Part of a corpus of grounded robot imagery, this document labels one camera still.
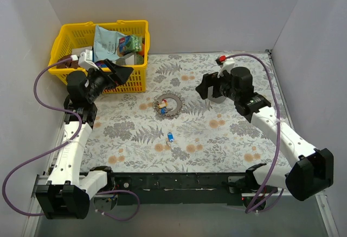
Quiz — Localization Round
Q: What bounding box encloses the key with blue tag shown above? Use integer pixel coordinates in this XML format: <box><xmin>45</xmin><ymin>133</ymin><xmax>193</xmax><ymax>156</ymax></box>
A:
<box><xmin>164</xmin><ymin>132</ymin><xmax>175</xmax><ymax>150</ymax></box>

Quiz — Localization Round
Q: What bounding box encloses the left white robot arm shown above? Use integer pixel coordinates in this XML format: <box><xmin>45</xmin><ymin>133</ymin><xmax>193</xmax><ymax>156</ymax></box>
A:
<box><xmin>35</xmin><ymin>59</ymin><xmax>133</xmax><ymax>219</ymax></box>

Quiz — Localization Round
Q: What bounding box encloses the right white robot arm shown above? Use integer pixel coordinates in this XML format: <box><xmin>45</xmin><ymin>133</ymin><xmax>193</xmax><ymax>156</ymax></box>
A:
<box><xmin>196</xmin><ymin>67</ymin><xmax>334</xmax><ymax>201</ymax></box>

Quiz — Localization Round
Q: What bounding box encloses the grey paper roll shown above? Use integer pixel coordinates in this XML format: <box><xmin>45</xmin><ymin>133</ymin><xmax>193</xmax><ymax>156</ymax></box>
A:
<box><xmin>208</xmin><ymin>87</ymin><xmax>226</xmax><ymax>104</ymax></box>

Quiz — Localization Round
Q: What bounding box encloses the white paper box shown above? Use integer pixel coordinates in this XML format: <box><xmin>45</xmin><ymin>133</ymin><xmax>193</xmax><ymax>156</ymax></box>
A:
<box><xmin>115</xmin><ymin>52</ymin><xmax>144</xmax><ymax>66</ymax></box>

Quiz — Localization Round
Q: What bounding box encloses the light blue chips bag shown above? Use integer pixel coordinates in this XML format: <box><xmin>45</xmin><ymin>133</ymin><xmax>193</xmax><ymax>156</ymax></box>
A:
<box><xmin>93</xmin><ymin>25</ymin><xmax>126</xmax><ymax>62</ymax></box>

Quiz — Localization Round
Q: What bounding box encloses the yellow plastic basket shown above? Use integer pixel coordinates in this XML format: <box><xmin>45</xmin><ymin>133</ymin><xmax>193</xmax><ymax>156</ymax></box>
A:
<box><xmin>49</xmin><ymin>20</ymin><xmax>150</xmax><ymax>94</ymax></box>

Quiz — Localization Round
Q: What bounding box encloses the green blue carton box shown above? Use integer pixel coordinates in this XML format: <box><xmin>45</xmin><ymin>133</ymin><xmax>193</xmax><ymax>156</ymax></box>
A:
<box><xmin>118</xmin><ymin>35</ymin><xmax>143</xmax><ymax>54</ymax></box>

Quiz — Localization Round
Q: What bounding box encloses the brown round object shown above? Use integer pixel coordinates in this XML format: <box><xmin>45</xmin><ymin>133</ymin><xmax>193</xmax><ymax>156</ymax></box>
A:
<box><xmin>56</xmin><ymin>55</ymin><xmax>79</xmax><ymax>69</ymax></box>

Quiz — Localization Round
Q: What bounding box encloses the floral table mat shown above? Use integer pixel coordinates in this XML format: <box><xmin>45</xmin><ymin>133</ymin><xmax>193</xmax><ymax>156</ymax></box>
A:
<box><xmin>80</xmin><ymin>54</ymin><xmax>289</xmax><ymax>172</ymax></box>

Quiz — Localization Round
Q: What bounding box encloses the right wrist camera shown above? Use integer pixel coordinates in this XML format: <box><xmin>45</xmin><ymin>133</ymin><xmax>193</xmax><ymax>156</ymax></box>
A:
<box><xmin>216</xmin><ymin>55</ymin><xmax>235</xmax><ymax>78</ymax></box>

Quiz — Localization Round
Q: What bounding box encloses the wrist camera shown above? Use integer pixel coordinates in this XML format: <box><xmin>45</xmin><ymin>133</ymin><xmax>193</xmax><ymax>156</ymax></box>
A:
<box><xmin>216</xmin><ymin>55</ymin><xmax>235</xmax><ymax>78</ymax></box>
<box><xmin>70</xmin><ymin>49</ymin><xmax>99</xmax><ymax>71</ymax></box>

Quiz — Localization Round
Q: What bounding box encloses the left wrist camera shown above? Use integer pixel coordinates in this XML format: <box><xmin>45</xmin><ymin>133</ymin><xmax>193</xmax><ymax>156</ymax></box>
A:
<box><xmin>70</xmin><ymin>49</ymin><xmax>99</xmax><ymax>71</ymax></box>

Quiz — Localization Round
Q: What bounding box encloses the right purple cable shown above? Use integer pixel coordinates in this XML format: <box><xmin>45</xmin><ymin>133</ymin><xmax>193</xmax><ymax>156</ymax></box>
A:
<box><xmin>222</xmin><ymin>53</ymin><xmax>285</xmax><ymax>214</ymax></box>

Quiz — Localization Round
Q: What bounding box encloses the purple cable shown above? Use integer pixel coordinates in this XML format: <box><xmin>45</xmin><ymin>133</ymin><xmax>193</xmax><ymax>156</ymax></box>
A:
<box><xmin>222</xmin><ymin>53</ymin><xmax>285</xmax><ymax>214</ymax></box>
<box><xmin>2</xmin><ymin>55</ymin><xmax>140</xmax><ymax>222</ymax></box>

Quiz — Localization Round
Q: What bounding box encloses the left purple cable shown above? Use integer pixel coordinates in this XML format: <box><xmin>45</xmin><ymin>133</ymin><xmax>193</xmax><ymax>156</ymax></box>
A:
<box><xmin>2</xmin><ymin>55</ymin><xmax>140</xmax><ymax>222</ymax></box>

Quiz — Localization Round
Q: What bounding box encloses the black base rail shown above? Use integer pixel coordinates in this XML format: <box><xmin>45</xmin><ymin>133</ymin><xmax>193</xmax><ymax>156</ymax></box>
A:
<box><xmin>97</xmin><ymin>172</ymin><xmax>260</xmax><ymax>206</ymax></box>

